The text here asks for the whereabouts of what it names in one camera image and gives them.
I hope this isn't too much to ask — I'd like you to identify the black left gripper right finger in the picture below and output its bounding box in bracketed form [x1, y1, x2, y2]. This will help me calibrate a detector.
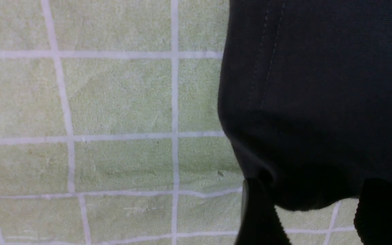
[354, 179, 392, 245]

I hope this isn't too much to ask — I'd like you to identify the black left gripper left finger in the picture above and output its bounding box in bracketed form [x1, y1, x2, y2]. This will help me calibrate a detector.
[235, 178, 291, 245]

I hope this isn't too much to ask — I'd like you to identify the dark gray long-sleeve top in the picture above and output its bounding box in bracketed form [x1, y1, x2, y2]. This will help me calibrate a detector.
[218, 0, 392, 211]

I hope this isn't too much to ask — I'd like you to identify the light green checkered tablecloth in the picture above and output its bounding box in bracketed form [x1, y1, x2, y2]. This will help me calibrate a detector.
[0, 0, 360, 245]

